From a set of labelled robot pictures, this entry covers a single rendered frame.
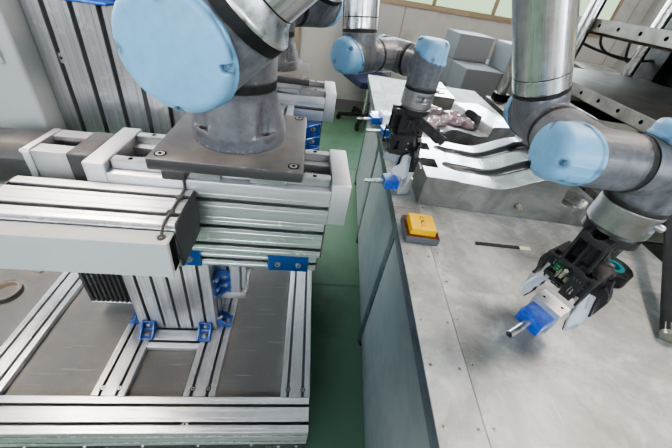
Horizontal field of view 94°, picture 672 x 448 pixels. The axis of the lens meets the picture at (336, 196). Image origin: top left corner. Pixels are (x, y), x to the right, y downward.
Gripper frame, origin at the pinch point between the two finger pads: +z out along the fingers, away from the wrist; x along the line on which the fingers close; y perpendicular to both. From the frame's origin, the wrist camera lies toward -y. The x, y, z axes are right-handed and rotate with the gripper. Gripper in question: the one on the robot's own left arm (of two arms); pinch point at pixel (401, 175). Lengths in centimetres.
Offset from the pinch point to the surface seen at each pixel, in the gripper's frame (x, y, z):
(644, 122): -14, -90, -17
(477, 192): 9.6, -18.0, -1.7
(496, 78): -189, -155, 10
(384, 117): -37.5, -4.8, -2.6
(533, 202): 12.6, -33.7, -1.1
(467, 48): -224, -139, -6
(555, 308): 44.5, -14.2, -0.8
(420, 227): 21.0, 2.2, 0.9
